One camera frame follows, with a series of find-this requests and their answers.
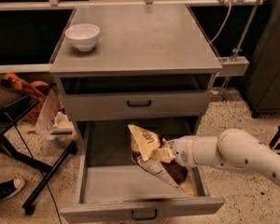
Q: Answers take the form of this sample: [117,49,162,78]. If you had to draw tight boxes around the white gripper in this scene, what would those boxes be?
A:
[151,135,197,168]

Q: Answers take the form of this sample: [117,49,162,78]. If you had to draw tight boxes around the brown and yellow chip bag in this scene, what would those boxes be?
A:
[128,124,194,196]

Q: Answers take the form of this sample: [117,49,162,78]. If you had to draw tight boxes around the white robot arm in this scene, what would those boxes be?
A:
[151,129,280,187]

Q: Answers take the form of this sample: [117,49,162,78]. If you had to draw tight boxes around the open grey bottom drawer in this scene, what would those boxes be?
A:
[62,119,224,224]

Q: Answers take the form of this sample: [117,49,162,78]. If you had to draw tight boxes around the closed grey upper drawer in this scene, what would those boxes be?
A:
[63,91,211,121]

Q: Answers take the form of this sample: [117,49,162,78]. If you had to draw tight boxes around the grey drawer cabinet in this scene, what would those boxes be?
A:
[49,4,221,134]

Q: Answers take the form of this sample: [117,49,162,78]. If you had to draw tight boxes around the clear plastic bag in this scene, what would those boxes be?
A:
[35,86,77,145]

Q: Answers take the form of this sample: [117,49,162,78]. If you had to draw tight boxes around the orange cloth bag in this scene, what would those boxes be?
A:
[4,73,50,124]

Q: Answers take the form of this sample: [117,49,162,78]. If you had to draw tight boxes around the metal support pole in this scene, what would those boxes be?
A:
[218,0,268,103]

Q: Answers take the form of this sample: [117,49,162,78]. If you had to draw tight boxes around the dark grey side cabinet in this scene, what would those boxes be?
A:
[241,0,280,118]

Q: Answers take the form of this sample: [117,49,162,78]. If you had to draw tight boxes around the white ceramic bowl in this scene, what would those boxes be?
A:
[65,23,100,51]

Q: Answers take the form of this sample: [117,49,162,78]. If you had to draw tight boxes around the black folding stand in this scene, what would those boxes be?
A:
[0,80,77,215]

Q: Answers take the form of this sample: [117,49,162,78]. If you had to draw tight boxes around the black and white sneaker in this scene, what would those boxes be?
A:
[0,178,25,201]

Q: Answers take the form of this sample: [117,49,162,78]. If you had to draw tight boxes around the thin black floor cable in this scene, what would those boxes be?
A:
[4,112,63,224]

